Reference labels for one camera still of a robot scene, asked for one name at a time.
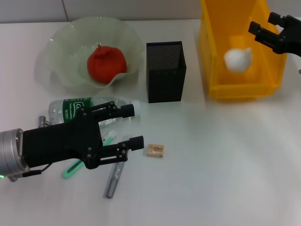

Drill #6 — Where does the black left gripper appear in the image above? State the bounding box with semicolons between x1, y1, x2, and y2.
23;101;144;170

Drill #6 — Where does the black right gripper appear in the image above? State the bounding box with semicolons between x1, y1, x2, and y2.
248;11;301;57

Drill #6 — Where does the white paper ball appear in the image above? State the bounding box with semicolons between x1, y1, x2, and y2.
223;47;254;73

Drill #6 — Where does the red-orange toy orange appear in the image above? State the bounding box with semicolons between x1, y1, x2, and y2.
87;44;128;83

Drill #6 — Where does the clear green-label water bottle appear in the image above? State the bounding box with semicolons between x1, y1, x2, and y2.
48;96;142;128

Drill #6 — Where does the green utility knife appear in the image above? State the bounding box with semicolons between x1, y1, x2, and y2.
61;130;118;179

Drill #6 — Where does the grey pen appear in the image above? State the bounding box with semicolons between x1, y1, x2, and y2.
105;135;132;199

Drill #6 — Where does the black mesh pen holder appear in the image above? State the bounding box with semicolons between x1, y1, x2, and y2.
145;41;188;104

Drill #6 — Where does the wavy green glass fruit plate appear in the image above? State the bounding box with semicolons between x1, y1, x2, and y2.
35;16;145;96

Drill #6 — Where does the yellow plastic bin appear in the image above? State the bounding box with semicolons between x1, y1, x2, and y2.
198;0;289;102

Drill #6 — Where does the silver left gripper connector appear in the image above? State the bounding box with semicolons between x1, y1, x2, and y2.
37;114;52;128

